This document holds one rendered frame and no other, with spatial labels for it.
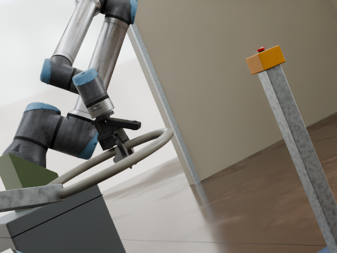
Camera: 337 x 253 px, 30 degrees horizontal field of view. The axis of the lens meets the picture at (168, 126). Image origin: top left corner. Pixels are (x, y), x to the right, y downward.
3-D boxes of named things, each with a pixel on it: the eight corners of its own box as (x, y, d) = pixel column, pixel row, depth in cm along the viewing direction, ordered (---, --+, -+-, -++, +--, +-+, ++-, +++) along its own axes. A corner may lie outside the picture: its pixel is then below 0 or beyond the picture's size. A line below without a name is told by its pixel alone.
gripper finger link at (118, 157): (120, 173, 223) (111, 149, 224) (134, 167, 221) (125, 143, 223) (117, 174, 220) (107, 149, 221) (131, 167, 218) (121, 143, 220)
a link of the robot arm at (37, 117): (13, 142, 271) (27, 106, 277) (51, 155, 273) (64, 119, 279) (12, 132, 257) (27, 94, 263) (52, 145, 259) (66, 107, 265)
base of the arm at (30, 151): (-6, 159, 265) (3, 137, 269) (34, 175, 274) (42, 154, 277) (9, 153, 249) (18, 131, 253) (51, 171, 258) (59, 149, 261)
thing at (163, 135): (94, 192, 167) (89, 182, 167) (11, 215, 204) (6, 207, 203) (203, 121, 200) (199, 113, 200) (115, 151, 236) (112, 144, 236)
